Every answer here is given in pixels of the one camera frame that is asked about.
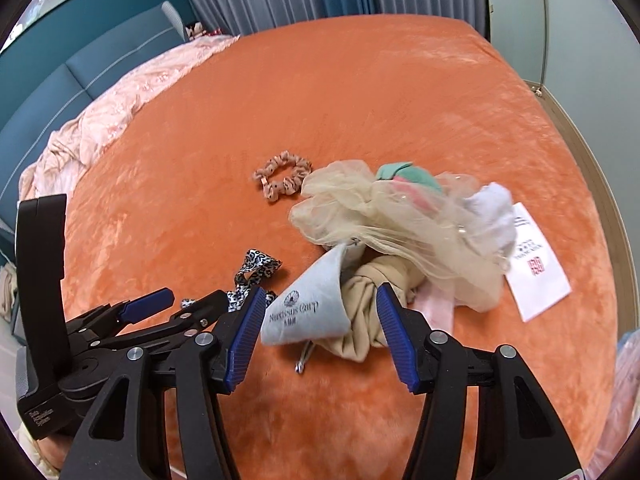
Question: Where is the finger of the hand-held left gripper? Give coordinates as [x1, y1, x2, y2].
[97, 290, 231, 361]
[65, 287, 175, 356]

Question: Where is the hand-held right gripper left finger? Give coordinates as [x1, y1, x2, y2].
[59, 286, 267, 480]

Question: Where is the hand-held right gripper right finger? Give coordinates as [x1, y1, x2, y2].
[375, 283, 586, 480]

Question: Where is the white printed paper bag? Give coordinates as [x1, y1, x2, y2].
[502, 201, 572, 322]

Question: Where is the white sock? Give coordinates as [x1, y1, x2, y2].
[462, 182, 518, 266]

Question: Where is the beige knotted cloth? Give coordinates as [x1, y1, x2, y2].
[340, 255, 426, 363]

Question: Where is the pale pink cloth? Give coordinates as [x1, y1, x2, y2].
[415, 280, 458, 336]

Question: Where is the metal hair clip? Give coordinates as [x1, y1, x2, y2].
[292, 342, 318, 375]

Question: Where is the leopard print ribbon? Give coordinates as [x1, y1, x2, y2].
[180, 247, 283, 316]

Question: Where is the grey cloth pouch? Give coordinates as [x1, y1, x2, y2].
[260, 244, 353, 347]

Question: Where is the beige tulle cloth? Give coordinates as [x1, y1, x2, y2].
[290, 159, 516, 313]

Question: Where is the green and pink felt piece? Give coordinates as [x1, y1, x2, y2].
[375, 161, 446, 216]

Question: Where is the pink spotted scrunchie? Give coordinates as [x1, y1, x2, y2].
[252, 149, 313, 204]

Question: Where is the pink quilt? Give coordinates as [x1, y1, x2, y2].
[19, 35, 241, 201]

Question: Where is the blue padded headboard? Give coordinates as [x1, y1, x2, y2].
[0, 2, 186, 231]

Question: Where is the orange plush blanket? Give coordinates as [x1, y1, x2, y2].
[20, 12, 621, 480]

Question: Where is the small plush toy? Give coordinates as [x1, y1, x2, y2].
[186, 20, 222, 42]

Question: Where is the pale door with gold frame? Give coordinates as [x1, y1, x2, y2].
[484, 0, 548, 88]

